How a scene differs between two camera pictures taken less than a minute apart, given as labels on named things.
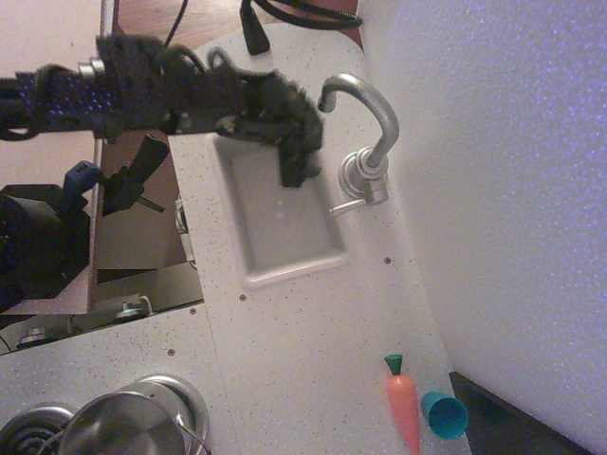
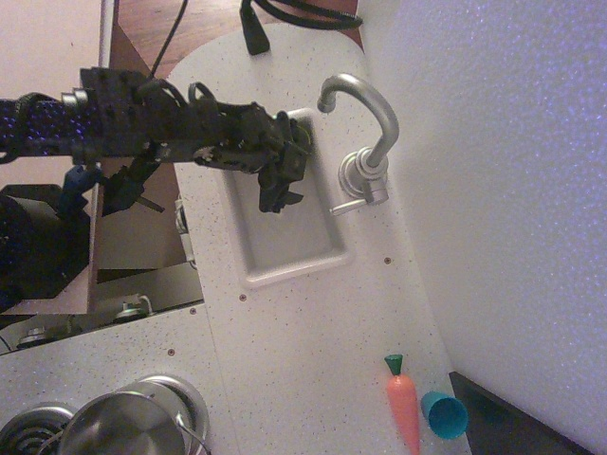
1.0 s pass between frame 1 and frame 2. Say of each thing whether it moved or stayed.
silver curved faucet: stayed
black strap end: stayed
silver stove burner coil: stayed
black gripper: moved
